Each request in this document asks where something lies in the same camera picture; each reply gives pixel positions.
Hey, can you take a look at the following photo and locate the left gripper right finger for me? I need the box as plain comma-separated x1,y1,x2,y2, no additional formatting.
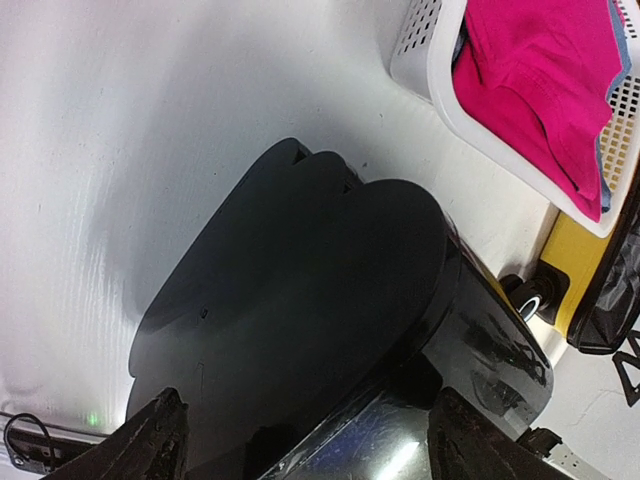
427,387,568,480

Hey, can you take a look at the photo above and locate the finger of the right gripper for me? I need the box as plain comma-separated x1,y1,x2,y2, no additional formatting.
612,334,639,407

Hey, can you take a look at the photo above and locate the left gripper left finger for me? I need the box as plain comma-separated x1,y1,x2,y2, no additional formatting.
47,387,189,480

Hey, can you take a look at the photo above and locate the yellow Pikachu suitcase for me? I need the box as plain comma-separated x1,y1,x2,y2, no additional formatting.
500,195,639,355

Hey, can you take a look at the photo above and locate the blue garment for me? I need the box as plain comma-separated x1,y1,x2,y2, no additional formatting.
596,1,632,213

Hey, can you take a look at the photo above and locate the black pink drawer organizer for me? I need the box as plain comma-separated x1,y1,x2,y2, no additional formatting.
127,138,553,479

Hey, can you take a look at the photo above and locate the red garment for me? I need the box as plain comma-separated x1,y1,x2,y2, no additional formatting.
453,1,620,221

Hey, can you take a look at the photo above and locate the white plastic basket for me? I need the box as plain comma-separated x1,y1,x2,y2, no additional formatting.
390,1,639,238

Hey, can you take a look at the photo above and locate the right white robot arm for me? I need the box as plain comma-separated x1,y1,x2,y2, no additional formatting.
524,329,639,479

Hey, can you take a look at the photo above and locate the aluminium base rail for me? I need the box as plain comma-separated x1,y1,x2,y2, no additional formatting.
1,412,107,476

